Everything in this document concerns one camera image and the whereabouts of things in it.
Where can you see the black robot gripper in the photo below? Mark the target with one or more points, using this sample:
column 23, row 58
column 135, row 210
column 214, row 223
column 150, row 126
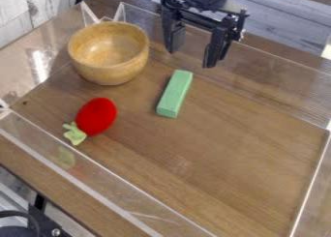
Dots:
column 204, row 14

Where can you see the red plush strawberry toy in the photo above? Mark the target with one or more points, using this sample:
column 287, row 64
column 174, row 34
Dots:
column 93, row 119

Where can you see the green rectangular block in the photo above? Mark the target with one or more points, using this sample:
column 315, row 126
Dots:
column 174, row 94

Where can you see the wooden bowl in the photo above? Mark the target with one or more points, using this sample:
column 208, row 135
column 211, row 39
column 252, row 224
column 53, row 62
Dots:
column 108, row 52

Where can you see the clear acrylic tray enclosure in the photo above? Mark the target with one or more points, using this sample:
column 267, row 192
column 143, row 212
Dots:
column 236, row 168

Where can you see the black clamp mount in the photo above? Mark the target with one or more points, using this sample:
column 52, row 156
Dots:
column 49, row 228

